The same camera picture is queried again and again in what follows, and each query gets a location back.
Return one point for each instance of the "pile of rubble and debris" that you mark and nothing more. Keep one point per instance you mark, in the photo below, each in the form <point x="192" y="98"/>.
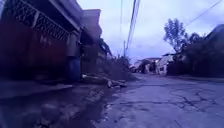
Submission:
<point x="111" y="71"/>

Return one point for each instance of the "grey cracked concrete road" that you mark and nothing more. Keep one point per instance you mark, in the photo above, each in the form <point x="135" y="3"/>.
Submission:
<point x="166" y="106"/>

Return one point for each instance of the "dark building with metal grille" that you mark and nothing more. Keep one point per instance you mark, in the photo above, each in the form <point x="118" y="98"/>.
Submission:
<point x="36" y="43"/>

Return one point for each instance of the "dark wall with bushes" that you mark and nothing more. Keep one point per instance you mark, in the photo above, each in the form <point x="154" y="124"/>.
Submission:
<point x="200" y="58"/>

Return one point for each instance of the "white house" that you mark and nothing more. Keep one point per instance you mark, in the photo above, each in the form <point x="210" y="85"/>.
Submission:
<point x="163" y="63"/>

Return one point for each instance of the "utility pole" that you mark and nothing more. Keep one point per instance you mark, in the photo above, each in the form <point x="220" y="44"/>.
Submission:
<point x="124" y="49"/>

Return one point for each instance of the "dark wet roadside strip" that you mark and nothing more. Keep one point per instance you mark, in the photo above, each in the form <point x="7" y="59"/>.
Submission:
<point x="43" y="106"/>

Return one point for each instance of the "tall tree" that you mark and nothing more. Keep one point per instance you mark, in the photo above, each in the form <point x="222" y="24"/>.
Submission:
<point x="175" y="33"/>

